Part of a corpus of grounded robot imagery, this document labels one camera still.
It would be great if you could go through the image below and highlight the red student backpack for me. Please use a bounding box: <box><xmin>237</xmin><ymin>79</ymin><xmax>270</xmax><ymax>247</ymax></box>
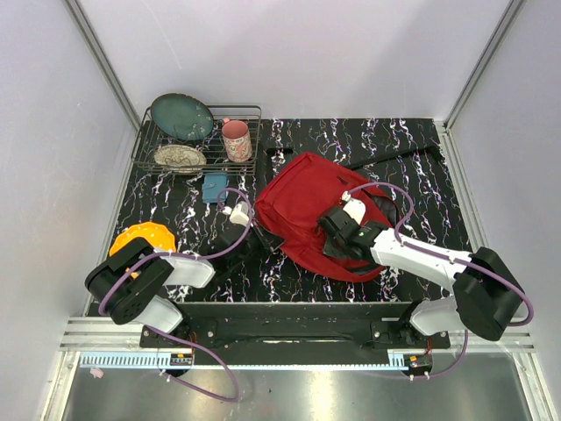
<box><xmin>255</xmin><ymin>153</ymin><xmax>401</xmax><ymax>282</ymax></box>

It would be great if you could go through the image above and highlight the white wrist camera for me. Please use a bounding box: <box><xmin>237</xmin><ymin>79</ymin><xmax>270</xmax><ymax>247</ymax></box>
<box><xmin>341</xmin><ymin>191</ymin><xmax>366</xmax><ymax>225</ymax></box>
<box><xmin>221</xmin><ymin>201</ymin><xmax>250</xmax><ymax>227</ymax></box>

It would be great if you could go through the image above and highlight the orange plastic plate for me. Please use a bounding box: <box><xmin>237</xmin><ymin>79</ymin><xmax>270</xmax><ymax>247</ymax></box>
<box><xmin>109</xmin><ymin>222</ymin><xmax>177</xmax><ymax>257</ymax></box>

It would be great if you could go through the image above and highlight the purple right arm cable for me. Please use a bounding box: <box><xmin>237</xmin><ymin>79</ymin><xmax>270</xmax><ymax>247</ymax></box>
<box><xmin>345</xmin><ymin>182</ymin><xmax>535</xmax><ymax>381</ymax></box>

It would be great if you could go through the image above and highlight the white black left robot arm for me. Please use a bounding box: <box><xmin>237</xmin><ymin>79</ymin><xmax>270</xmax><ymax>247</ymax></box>
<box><xmin>85</xmin><ymin>222</ymin><xmax>284</xmax><ymax>347</ymax></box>

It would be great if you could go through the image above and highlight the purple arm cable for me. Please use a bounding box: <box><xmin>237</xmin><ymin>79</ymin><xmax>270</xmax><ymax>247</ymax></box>
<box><xmin>96</xmin><ymin>187</ymin><xmax>255</xmax><ymax>403</ymax></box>
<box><xmin>345</xmin><ymin>182</ymin><xmax>535</xmax><ymax>381</ymax></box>

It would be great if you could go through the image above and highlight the pink cartoon mug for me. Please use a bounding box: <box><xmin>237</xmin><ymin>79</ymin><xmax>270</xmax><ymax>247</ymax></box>
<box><xmin>222</xmin><ymin>118</ymin><xmax>252</xmax><ymax>162</ymax></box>

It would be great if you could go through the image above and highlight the dark wire dish rack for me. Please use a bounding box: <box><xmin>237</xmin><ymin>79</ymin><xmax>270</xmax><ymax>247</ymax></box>
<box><xmin>131</xmin><ymin>105</ymin><xmax>262</xmax><ymax>177</ymax></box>

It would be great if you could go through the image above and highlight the speckled beige small plate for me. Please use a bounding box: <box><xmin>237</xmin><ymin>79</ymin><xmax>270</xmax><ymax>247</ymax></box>
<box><xmin>153</xmin><ymin>145</ymin><xmax>207</xmax><ymax>170</ymax></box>

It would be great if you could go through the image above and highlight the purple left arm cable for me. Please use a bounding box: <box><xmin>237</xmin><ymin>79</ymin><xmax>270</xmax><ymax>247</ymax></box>
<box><xmin>96</xmin><ymin>187</ymin><xmax>255</xmax><ymax>403</ymax></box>

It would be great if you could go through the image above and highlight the teal ceramic plate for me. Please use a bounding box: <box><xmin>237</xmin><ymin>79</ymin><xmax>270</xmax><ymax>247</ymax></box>
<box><xmin>150</xmin><ymin>93</ymin><xmax>214</xmax><ymax>140</ymax></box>

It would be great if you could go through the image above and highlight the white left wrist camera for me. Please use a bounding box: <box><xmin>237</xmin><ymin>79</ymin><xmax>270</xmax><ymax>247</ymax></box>
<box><xmin>221</xmin><ymin>201</ymin><xmax>250</xmax><ymax>227</ymax></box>

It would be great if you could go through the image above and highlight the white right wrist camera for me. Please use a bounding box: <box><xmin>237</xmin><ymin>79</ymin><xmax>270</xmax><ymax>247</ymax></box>
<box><xmin>341</xmin><ymin>191</ymin><xmax>366</xmax><ymax>225</ymax></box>

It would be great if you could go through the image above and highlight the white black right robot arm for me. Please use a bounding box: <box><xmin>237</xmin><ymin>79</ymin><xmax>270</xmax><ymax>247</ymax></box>
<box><xmin>318</xmin><ymin>206</ymin><xmax>524</xmax><ymax>348</ymax></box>

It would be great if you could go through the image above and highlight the aluminium frame rail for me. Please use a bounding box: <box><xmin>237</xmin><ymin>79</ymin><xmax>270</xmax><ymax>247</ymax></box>
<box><xmin>60</xmin><ymin>318</ymin><xmax>536</xmax><ymax>353</ymax></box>

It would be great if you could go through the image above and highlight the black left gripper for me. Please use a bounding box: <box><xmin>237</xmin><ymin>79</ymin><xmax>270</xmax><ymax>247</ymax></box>
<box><xmin>229</xmin><ymin>220</ymin><xmax>286</xmax><ymax>269</ymax></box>

